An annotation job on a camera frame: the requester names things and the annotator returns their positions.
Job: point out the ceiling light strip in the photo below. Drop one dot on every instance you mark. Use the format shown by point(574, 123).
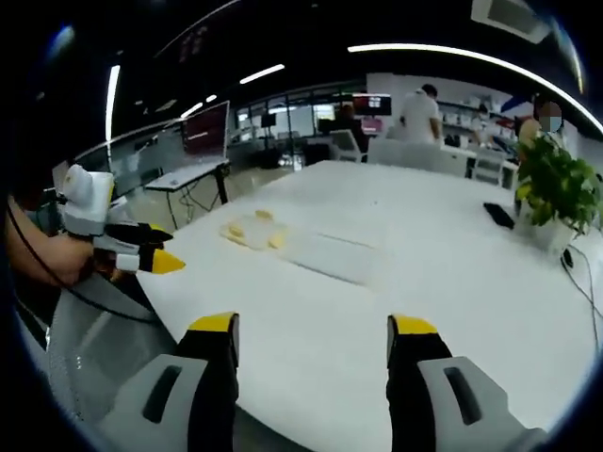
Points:
point(112, 101)
point(262, 74)

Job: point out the ceiling air vent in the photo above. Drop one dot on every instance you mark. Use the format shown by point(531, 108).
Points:
point(511, 16)

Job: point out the green potted plant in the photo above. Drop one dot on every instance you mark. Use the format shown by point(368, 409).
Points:
point(556, 183)

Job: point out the small black plug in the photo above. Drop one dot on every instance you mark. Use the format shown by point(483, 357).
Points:
point(567, 258)

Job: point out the pale yellow plastic buckle part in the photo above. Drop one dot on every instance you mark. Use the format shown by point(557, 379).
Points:
point(234, 233)
point(278, 239)

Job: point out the person's left hand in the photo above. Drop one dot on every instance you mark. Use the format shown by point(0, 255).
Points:
point(70, 261)

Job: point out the white side table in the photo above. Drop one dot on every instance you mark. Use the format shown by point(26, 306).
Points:
point(188, 176)

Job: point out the wide white chair back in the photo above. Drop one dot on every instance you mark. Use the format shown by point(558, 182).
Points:
point(414, 157)

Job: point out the long curved ceiling light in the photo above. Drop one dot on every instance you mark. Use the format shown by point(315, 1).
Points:
point(471, 54)

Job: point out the grey mesh chair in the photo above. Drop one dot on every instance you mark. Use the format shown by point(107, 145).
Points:
point(94, 343)

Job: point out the white wall shelf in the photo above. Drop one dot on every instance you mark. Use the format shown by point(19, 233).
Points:
point(476, 115)

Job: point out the white office chair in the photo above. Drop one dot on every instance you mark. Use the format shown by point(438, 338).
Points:
point(347, 143)

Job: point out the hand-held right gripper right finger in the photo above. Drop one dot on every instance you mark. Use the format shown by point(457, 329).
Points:
point(424, 376)

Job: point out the small pale yellow plastic piece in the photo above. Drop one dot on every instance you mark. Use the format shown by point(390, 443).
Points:
point(265, 215)

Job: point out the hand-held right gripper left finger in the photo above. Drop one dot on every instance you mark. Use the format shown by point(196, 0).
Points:
point(193, 376)

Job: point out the white plant pot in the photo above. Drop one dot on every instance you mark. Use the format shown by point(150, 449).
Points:
point(553, 233)

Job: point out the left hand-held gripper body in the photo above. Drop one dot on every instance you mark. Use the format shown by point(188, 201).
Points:
point(87, 202)

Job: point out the wall screen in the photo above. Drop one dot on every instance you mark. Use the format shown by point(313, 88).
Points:
point(373, 104)

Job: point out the large dark red monitor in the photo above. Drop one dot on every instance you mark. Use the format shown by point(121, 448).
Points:
point(205, 132)

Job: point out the flat black device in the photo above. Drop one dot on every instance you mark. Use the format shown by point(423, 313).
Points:
point(499, 215)

